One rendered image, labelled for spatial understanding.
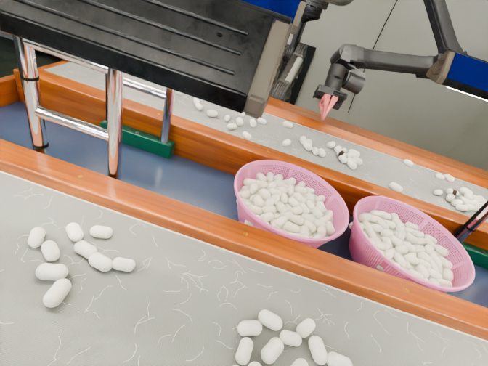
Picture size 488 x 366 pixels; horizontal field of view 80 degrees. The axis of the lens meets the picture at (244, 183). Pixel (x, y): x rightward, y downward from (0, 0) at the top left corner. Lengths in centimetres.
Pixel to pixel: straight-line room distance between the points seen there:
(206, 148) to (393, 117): 263
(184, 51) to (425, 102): 311
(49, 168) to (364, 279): 59
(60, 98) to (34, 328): 65
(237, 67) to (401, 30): 284
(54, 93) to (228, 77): 77
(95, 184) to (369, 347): 52
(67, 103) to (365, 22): 251
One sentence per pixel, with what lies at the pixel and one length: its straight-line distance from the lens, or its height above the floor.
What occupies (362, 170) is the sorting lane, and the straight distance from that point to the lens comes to 98.
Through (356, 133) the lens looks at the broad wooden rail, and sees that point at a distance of 117.
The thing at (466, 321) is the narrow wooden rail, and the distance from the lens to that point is 67.
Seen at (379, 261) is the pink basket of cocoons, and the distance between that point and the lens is 66.
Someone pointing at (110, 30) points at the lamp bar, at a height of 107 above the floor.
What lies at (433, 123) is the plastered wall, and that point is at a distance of 339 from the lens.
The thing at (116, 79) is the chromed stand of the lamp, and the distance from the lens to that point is 51.
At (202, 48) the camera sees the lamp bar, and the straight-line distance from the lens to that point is 25.
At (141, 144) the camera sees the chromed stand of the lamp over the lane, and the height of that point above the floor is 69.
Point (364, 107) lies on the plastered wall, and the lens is 315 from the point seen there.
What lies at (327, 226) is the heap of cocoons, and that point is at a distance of 67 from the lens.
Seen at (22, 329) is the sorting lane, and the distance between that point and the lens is 46.
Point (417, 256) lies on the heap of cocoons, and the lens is 78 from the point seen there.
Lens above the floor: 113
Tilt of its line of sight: 35 degrees down
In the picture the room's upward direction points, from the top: 19 degrees clockwise
